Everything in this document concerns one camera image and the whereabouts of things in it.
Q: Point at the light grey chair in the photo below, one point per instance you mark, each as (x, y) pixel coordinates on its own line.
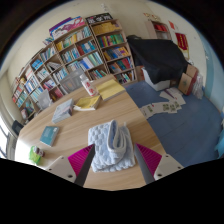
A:
(44, 99)

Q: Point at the teal book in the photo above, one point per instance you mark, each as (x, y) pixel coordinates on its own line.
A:
(49, 135)

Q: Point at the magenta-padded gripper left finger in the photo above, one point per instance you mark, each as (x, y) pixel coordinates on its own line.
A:
(63, 166)

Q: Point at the wooden bookshelf unit with books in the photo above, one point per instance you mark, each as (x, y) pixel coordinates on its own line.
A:
(83, 50)

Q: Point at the black cloth cover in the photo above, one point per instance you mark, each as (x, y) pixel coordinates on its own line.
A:
(156, 56)

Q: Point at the white box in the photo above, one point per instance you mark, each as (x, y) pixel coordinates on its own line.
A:
(156, 85)

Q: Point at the dark office chair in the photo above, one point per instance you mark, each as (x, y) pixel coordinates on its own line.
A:
(17, 127)

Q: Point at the grey mesh chair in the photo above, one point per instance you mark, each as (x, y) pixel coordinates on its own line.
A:
(71, 81)

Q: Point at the cardboard box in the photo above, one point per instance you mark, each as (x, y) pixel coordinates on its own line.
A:
(187, 81)

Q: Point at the papers on floor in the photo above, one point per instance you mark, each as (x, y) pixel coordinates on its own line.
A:
(163, 106)

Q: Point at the grey book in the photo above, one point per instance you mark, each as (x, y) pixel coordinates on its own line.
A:
(62, 111)

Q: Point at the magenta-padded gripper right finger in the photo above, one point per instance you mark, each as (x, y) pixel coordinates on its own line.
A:
(165, 165)

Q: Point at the white bottle with red label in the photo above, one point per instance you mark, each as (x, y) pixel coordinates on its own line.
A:
(88, 86)

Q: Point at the small red-lidded jar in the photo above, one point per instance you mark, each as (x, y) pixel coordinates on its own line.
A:
(40, 152)

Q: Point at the red wall banner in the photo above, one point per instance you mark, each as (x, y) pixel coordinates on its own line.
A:
(182, 43)

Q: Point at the small wall cabinet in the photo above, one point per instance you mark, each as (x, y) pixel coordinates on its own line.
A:
(159, 29)

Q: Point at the white waffle towel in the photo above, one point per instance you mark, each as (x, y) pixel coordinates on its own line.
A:
(108, 146)

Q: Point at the closed yellow book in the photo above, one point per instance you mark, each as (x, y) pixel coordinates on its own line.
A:
(110, 89)

